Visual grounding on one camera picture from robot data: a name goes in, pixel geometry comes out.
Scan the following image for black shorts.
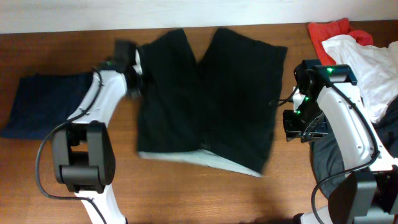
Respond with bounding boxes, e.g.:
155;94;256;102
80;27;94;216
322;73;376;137
137;28;288;177

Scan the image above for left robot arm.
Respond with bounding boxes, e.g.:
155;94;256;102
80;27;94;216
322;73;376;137
50;40;143;223

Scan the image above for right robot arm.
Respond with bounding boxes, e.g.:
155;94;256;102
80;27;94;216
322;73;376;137
283;60;397;224

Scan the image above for dark grey garment with white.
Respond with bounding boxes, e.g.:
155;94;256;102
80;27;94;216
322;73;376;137
310;99;397;182

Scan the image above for white shirt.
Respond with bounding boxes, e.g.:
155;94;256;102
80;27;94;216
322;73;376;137
322;35;397;123

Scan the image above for red garment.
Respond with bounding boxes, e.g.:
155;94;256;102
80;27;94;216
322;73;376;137
307;18;374;65

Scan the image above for folded navy blue garment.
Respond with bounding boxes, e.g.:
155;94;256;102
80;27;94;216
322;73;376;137
1;72;93;140

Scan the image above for right black cable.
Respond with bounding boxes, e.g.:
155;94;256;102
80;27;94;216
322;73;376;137
269;68;382;224

